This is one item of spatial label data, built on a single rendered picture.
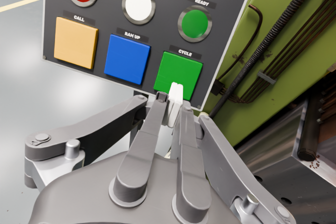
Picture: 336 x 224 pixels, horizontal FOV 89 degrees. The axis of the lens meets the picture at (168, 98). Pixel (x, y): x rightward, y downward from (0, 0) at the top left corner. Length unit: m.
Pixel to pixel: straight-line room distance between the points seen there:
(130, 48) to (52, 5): 0.16
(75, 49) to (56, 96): 1.28
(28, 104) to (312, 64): 1.66
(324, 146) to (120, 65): 0.48
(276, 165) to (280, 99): 0.21
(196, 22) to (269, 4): 0.26
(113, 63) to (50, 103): 1.30
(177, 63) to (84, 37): 0.17
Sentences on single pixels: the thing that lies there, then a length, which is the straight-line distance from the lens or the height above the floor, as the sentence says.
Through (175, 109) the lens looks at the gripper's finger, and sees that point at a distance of 0.17.
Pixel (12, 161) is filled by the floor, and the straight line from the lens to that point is 1.46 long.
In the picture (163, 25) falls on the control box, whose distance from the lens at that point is 0.32.
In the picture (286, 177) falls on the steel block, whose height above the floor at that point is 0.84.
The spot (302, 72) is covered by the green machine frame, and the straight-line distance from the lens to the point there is 0.58.
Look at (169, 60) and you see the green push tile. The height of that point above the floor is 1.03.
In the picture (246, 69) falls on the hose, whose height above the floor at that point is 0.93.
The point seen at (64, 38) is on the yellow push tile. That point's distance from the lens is 0.38.
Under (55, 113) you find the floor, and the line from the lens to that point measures 1.54.
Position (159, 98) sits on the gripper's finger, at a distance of 0.16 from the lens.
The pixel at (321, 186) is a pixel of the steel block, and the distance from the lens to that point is 0.54.
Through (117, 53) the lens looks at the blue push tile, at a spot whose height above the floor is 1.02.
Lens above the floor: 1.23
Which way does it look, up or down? 50 degrees down
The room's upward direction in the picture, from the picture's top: 19 degrees clockwise
